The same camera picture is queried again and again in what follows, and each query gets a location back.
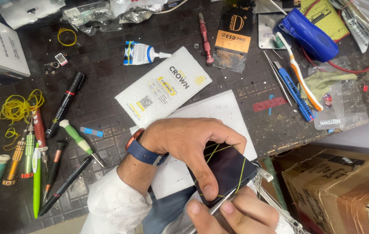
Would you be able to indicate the single yellow rubber band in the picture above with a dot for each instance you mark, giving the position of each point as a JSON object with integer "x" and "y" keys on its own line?
{"x": 58, "y": 38}

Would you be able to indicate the black packet with orange label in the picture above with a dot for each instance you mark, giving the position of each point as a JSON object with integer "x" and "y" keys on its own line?
{"x": 233, "y": 39}

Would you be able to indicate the white plug connector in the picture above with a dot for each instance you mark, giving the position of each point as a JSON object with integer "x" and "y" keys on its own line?
{"x": 265, "y": 174}

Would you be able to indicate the brown cardboard box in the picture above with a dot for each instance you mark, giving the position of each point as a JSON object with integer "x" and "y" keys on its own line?
{"x": 334, "y": 191}

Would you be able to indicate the black pen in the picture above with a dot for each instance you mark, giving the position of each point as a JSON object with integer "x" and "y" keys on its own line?
{"x": 64, "y": 187}

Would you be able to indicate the silver metal tweezers tool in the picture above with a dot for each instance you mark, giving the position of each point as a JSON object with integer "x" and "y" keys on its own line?
{"x": 218, "y": 208}

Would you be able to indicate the thin steel tweezers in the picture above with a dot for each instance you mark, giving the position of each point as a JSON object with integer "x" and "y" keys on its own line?
{"x": 277, "y": 78}

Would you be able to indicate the person's left hand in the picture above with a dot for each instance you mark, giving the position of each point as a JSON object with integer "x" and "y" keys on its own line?
{"x": 178, "y": 136}

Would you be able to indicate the blue utility knife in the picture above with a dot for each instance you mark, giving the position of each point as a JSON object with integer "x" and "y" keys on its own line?
{"x": 293, "y": 92}

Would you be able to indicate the white printed flat packet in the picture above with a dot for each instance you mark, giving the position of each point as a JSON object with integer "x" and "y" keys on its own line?
{"x": 163, "y": 87}

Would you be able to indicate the white foam sheet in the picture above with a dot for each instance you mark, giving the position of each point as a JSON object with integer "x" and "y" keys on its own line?
{"x": 223, "y": 110}

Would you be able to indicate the white blue glue tube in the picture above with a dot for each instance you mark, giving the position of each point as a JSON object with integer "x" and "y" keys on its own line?
{"x": 140, "y": 53}

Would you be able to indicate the person's right hand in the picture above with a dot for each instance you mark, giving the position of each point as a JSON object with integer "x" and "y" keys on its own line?
{"x": 249, "y": 214}

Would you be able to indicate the white orange toothbrush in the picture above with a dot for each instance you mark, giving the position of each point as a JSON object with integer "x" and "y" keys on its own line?
{"x": 299, "y": 74}

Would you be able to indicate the small phone camera parts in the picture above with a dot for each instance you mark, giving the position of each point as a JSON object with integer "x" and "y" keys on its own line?
{"x": 60, "y": 59}

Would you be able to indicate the heap of yellow rubber bands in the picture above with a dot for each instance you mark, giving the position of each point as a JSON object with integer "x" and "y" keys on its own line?
{"x": 17, "y": 107}

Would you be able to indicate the red adhesive strip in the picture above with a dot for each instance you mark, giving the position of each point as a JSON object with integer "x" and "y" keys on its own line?
{"x": 269, "y": 104}

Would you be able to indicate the narrow blue adhesive strip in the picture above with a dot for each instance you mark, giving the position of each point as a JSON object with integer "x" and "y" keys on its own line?
{"x": 270, "y": 110}

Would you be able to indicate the black copper precision screwdriver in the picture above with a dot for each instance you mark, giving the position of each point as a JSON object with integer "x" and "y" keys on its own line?
{"x": 54, "y": 169}

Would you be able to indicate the clear plastic bag with parts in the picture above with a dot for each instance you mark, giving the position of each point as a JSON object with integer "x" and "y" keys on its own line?
{"x": 366, "y": 22}

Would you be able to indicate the twisted yellow rubber band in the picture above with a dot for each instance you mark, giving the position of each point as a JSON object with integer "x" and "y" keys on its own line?
{"x": 9, "y": 134}

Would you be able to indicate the silver metal plate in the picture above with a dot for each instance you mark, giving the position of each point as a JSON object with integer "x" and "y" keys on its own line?
{"x": 266, "y": 32}

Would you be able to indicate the person's blue jeans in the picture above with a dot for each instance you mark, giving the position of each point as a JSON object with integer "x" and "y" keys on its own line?
{"x": 168, "y": 208}

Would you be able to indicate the crumpled silver plastic bags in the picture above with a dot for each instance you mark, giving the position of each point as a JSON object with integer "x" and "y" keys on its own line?
{"x": 100, "y": 14}

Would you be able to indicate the light green pen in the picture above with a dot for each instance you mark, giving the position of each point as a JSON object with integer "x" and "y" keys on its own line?
{"x": 36, "y": 185}

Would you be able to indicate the thin yellow band round phone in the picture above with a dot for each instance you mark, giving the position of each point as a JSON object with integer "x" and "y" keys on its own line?
{"x": 240, "y": 174}

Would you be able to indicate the pale green cloth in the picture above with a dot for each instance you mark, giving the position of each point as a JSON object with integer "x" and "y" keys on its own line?
{"x": 324, "y": 81}

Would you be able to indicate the dark smartphone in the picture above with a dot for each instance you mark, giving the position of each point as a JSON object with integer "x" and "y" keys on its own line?
{"x": 226, "y": 169}

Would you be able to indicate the slim red metal screwdriver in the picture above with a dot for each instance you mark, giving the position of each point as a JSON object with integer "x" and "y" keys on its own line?
{"x": 205, "y": 39}

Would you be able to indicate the yellow printed packet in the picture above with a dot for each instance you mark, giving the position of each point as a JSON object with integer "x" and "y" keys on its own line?
{"x": 329, "y": 19}

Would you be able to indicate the blue sticker tab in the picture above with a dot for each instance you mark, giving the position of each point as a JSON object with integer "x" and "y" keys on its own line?
{"x": 91, "y": 131}

